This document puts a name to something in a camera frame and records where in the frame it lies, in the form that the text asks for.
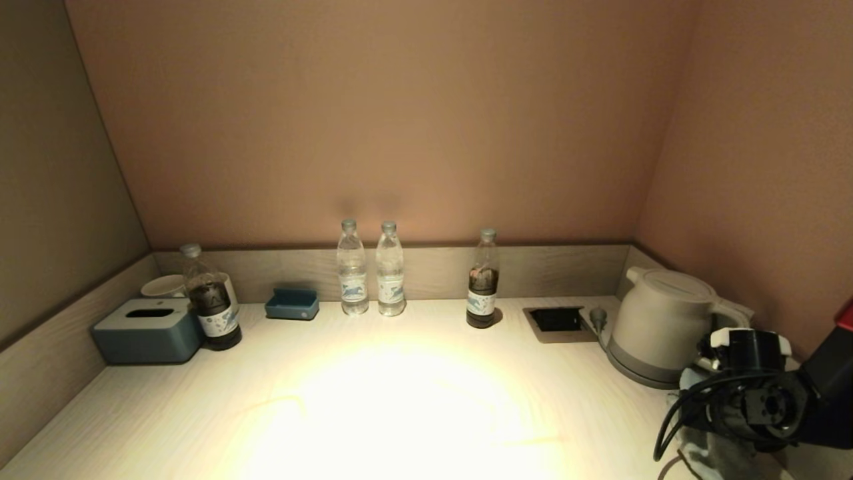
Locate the white cleaning cloth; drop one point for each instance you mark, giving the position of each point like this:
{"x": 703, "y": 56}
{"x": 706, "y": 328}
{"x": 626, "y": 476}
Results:
{"x": 706, "y": 463}

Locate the blue-grey tissue box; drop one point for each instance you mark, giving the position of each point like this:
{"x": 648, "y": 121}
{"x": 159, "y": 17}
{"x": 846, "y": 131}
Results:
{"x": 146, "y": 340}

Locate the dark tea plastic bottle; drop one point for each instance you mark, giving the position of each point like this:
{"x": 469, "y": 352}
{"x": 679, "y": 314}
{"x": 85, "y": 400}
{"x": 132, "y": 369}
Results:
{"x": 482, "y": 293}
{"x": 213, "y": 320}

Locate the grey power plug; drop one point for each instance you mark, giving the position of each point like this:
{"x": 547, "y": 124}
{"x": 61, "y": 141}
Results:
{"x": 598, "y": 314}

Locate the small blue tray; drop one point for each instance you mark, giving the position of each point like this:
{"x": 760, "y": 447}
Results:
{"x": 292, "y": 308}

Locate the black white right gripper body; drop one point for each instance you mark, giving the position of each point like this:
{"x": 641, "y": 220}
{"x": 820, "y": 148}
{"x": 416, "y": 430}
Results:
{"x": 753, "y": 356}

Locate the red black right robot arm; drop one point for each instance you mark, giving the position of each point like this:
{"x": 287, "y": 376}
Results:
{"x": 833, "y": 380}

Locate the black recessed power socket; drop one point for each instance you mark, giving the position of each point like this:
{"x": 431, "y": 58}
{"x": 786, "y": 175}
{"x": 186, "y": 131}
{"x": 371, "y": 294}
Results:
{"x": 556, "y": 320}

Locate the white electric kettle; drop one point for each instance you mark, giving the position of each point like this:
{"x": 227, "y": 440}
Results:
{"x": 656, "y": 320}

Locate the grey kettle base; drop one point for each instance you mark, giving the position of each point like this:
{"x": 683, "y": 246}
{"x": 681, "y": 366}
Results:
{"x": 640, "y": 375}

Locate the clear water plastic bottle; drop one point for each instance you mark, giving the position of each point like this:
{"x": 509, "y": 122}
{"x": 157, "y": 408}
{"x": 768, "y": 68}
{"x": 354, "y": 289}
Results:
{"x": 352, "y": 280}
{"x": 390, "y": 280}

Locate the white ceramic cup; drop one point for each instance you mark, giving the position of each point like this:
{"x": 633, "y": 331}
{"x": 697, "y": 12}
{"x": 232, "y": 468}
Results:
{"x": 163, "y": 286}
{"x": 230, "y": 290}

